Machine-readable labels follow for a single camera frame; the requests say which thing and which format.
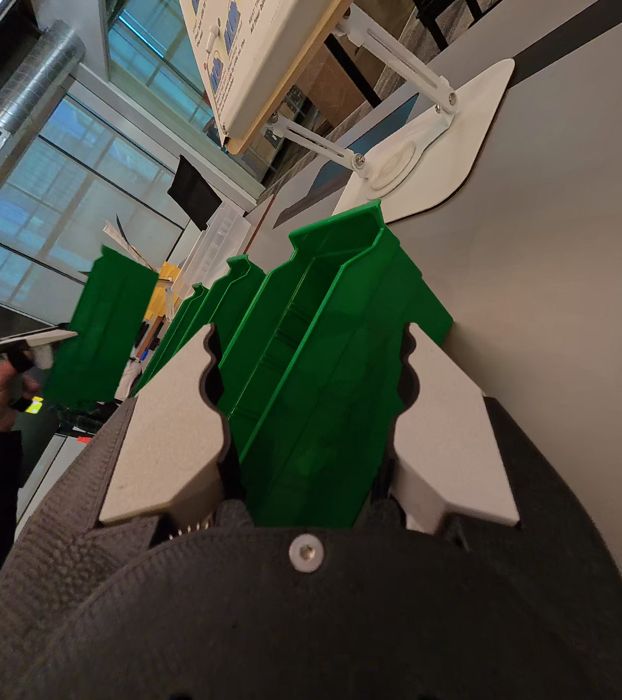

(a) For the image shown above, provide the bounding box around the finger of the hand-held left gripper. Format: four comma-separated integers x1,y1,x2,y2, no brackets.
0,327,79,363

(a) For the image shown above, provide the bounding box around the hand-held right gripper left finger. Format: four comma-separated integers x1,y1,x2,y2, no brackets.
98,323,232,528

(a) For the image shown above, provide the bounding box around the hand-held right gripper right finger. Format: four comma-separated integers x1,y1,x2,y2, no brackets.
385,322,521,534

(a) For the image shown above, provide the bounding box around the green plastic bin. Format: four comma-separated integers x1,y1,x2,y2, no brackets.
42,245,160,412
217,199,454,528

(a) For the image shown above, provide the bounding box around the stack of nested green bins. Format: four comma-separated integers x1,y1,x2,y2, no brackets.
133,254,268,397

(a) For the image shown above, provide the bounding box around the yellow box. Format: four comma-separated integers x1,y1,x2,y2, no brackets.
144,261,180,323

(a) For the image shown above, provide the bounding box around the large glass window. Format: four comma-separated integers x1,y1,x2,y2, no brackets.
0,0,268,329

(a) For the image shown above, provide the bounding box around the clear plastic crate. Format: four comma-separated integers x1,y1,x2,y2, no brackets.
179,201,253,299

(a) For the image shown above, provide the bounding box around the black square panel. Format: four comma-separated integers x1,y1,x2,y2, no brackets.
168,155,223,232

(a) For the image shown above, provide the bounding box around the printed board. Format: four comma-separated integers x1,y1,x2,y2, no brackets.
180,0,353,155

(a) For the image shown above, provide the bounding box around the silver ventilation duct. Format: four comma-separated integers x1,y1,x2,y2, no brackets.
0,21,86,230

